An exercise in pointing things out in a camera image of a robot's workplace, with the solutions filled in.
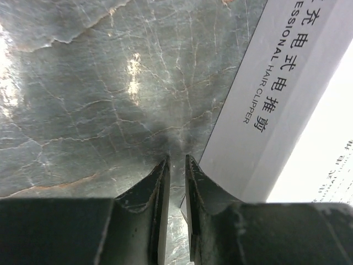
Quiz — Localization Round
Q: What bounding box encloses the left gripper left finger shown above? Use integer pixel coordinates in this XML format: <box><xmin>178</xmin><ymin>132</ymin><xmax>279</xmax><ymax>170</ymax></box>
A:
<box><xmin>1</xmin><ymin>157</ymin><xmax>170</xmax><ymax>264</ymax></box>

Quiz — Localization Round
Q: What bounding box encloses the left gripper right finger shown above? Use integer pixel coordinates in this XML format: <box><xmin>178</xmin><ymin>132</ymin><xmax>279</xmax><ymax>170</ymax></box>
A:
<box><xmin>185</xmin><ymin>155</ymin><xmax>352</xmax><ymax>264</ymax></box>

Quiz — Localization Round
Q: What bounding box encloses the white cardboard clipper box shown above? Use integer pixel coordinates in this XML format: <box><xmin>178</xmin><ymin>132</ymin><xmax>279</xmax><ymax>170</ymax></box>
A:
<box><xmin>199</xmin><ymin>1</ymin><xmax>352</xmax><ymax>202</ymax></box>

